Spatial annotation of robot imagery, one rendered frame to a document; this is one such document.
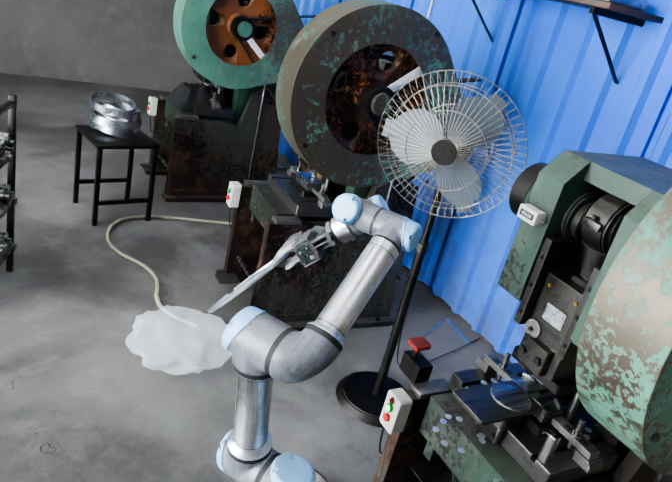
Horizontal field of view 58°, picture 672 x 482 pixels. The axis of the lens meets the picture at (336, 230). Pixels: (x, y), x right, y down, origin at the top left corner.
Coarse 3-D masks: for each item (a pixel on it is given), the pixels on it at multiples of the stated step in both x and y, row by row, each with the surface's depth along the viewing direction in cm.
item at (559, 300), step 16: (560, 272) 177; (576, 272) 175; (544, 288) 176; (560, 288) 172; (576, 288) 169; (544, 304) 176; (560, 304) 172; (576, 304) 166; (528, 320) 180; (544, 320) 176; (560, 320) 171; (528, 336) 178; (544, 336) 176; (560, 336) 172; (528, 352) 178; (544, 352) 173; (544, 368) 174; (560, 368) 173
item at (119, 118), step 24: (96, 96) 386; (120, 96) 394; (96, 120) 376; (120, 120) 402; (96, 144) 369; (120, 144) 378; (144, 144) 388; (96, 168) 374; (96, 192) 380; (96, 216) 388
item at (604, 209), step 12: (600, 204) 162; (612, 204) 161; (624, 204) 159; (588, 216) 164; (600, 216) 161; (612, 216) 159; (588, 228) 164; (600, 228) 159; (588, 240) 166; (600, 240) 162; (588, 252) 167; (600, 252) 164; (588, 264) 167; (600, 264) 165; (588, 276) 170
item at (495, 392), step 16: (496, 384) 186; (512, 384) 189; (464, 400) 176; (480, 400) 178; (496, 400) 179; (512, 400) 180; (528, 400) 182; (480, 416) 171; (496, 416) 172; (512, 416) 174; (496, 432) 180
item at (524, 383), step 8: (520, 384) 190; (528, 384) 191; (536, 384) 192; (528, 392) 187; (536, 392) 188; (544, 392) 191; (536, 400) 184; (544, 400) 185; (552, 400) 186; (544, 408) 181; (552, 408) 182; (536, 416) 184; (544, 416) 181; (552, 416) 184
